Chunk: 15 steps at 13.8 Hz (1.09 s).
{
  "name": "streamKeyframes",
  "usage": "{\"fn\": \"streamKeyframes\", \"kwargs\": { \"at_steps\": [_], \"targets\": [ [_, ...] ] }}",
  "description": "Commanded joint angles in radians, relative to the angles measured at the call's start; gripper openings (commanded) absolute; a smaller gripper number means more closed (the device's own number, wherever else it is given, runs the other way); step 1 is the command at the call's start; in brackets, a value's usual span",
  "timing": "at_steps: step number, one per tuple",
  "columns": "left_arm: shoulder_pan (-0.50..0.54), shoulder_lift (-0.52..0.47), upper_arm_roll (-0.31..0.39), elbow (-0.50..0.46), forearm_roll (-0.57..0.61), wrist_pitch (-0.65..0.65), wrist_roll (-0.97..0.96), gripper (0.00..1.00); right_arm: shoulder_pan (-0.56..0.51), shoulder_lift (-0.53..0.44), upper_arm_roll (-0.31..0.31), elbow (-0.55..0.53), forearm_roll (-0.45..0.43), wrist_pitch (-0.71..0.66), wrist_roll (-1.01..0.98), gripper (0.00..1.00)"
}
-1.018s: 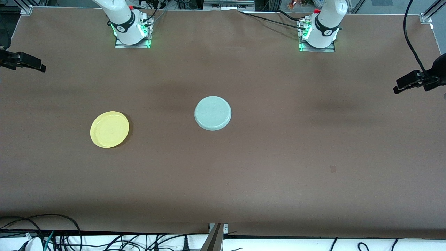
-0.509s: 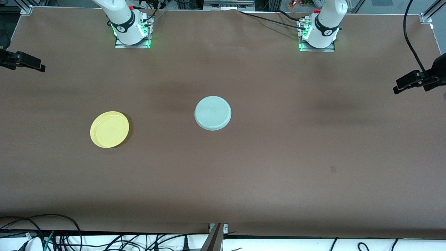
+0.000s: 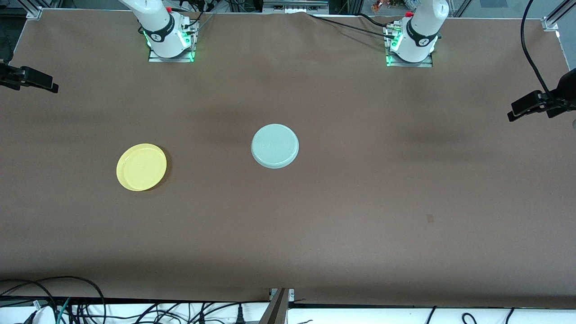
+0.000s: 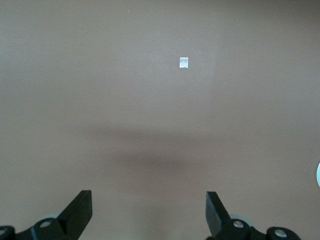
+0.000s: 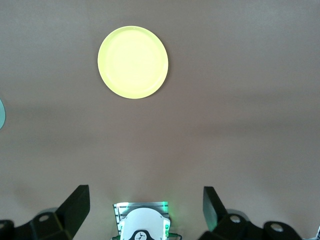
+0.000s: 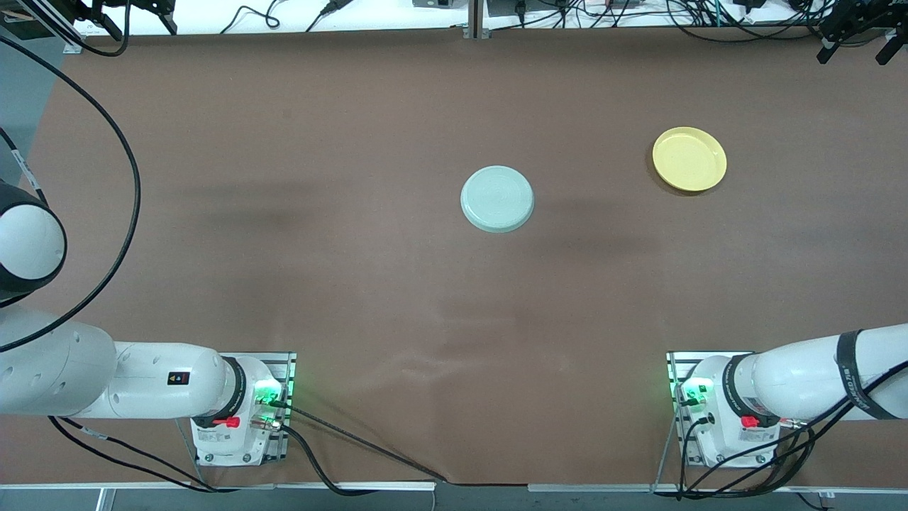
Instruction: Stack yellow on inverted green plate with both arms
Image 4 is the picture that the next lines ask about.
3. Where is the brown table cover sheet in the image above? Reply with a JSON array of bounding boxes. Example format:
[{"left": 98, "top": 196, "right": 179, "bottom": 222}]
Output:
[{"left": 0, "top": 0, "right": 320, "bottom": 240}]

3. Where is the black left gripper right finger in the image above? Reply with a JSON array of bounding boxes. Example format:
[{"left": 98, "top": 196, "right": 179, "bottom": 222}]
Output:
[{"left": 204, "top": 191, "right": 301, "bottom": 240}]

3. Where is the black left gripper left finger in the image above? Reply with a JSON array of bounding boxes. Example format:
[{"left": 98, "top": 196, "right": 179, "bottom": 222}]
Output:
[{"left": 0, "top": 189, "right": 93, "bottom": 240}]

